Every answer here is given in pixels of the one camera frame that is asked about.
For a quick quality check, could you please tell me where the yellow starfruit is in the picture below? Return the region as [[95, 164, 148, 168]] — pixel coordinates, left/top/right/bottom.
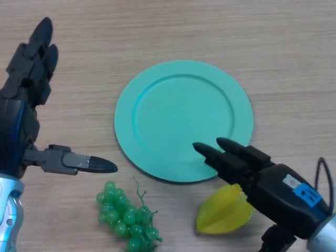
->
[[195, 183, 255, 235]]

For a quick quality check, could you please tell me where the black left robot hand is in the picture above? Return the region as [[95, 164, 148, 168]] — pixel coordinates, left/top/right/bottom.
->
[[0, 17, 118, 181]]

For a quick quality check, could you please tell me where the green grape bunch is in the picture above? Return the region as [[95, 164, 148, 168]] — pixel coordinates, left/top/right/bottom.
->
[[96, 175, 163, 252]]

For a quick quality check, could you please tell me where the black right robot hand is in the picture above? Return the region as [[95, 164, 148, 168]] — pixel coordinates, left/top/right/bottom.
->
[[192, 137, 331, 252]]

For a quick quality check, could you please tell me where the teal round plate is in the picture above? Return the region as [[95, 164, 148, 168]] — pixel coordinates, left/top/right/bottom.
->
[[114, 60, 255, 184]]

